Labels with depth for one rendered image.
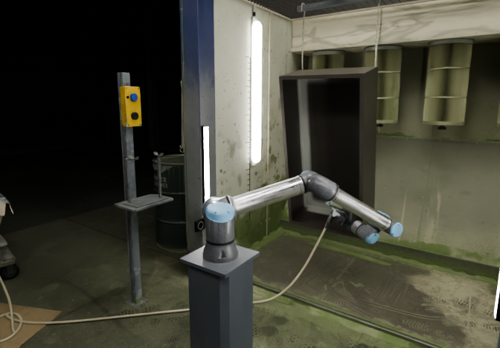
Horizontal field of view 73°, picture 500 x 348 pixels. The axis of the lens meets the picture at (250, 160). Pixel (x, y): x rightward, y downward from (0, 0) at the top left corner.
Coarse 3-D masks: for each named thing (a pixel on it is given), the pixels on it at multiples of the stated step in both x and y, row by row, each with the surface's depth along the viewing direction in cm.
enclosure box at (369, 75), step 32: (288, 96) 258; (320, 96) 268; (352, 96) 254; (288, 128) 264; (320, 128) 277; (352, 128) 263; (288, 160) 270; (320, 160) 287; (352, 160) 272; (352, 192) 281; (320, 224) 276
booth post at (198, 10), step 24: (192, 0) 242; (192, 24) 245; (192, 48) 248; (192, 72) 251; (192, 96) 255; (192, 120) 258; (192, 144) 262; (192, 168) 265; (192, 192) 269; (216, 192) 278; (192, 216) 273; (192, 240) 277
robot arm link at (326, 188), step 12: (312, 180) 196; (324, 180) 194; (312, 192) 197; (324, 192) 191; (336, 192) 191; (348, 204) 196; (360, 204) 199; (360, 216) 202; (372, 216) 202; (384, 216) 205; (384, 228) 206; (396, 228) 205
